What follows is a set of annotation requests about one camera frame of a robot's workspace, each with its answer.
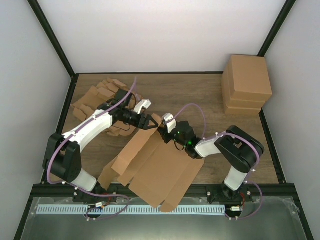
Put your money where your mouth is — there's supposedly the brown cardboard box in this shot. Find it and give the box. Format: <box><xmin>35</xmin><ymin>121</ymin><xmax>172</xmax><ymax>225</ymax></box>
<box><xmin>97</xmin><ymin>123</ymin><xmax>205</xmax><ymax>213</ymax></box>

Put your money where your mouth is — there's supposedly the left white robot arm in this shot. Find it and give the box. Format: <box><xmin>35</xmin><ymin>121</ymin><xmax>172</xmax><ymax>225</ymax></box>
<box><xmin>43</xmin><ymin>89</ymin><xmax>158</xmax><ymax>202</ymax></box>

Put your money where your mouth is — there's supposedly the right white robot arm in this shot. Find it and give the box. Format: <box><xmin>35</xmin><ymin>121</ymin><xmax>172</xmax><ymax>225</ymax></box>
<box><xmin>158</xmin><ymin>121</ymin><xmax>265</xmax><ymax>202</ymax></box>

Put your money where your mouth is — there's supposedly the bottom folded cardboard box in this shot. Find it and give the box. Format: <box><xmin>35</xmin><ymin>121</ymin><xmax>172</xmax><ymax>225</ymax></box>
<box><xmin>223</xmin><ymin>103</ymin><xmax>262</xmax><ymax>116</ymax></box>

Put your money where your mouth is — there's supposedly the folded cardboard box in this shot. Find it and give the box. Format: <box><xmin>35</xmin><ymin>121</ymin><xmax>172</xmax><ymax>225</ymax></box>
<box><xmin>222</xmin><ymin>85</ymin><xmax>266</xmax><ymax>109</ymax></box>
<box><xmin>225</xmin><ymin>54</ymin><xmax>272</xmax><ymax>102</ymax></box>
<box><xmin>223</xmin><ymin>103</ymin><xmax>262</xmax><ymax>116</ymax></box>

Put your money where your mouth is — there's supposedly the middle folded cardboard box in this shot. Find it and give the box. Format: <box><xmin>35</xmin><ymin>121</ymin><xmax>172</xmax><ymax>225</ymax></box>
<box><xmin>222</xmin><ymin>85</ymin><xmax>266</xmax><ymax>109</ymax></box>

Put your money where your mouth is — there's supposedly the top folded cardboard box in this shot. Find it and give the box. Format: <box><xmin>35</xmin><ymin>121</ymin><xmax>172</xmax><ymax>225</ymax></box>
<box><xmin>225</xmin><ymin>54</ymin><xmax>272</xmax><ymax>102</ymax></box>

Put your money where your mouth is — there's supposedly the stack of flat cardboard blanks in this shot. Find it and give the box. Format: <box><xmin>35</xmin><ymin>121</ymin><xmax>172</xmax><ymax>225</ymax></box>
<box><xmin>71</xmin><ymin>78</ymin><xmax>136</xmax><ymax>137</ymax></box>

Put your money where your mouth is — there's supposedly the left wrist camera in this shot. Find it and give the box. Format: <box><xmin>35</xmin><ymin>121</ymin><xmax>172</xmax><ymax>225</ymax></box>
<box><xmin>133</xmin><ymin>99</ymin><xmax>152</xmax><ymax>114</ymax></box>

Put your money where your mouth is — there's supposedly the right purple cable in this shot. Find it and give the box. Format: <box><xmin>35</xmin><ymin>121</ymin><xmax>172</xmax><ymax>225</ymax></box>
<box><xmin>173</xmin><ymin>103</ymin><xmax>265</xmax><ymax>221</ymax></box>

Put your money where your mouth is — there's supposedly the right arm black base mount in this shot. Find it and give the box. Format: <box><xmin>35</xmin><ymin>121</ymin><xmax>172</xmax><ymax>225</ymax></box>
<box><xmin>206</xmin><ymin>183</ymin><xmax>252</xmax><ymax>204</ymax></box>

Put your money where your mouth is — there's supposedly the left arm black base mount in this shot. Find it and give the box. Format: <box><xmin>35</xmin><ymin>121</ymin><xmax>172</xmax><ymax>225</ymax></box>
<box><xmin>73</xmin><ymin>183</ymin><xmax>117</xmax><ymax>204</ymax></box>

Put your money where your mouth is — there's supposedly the light blue slotted cable duct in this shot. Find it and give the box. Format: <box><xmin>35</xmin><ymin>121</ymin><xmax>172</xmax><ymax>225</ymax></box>
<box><xmin>36</xmin><ymin>204</ymin><xmax>226</xmax><ymax>216</ymax></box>

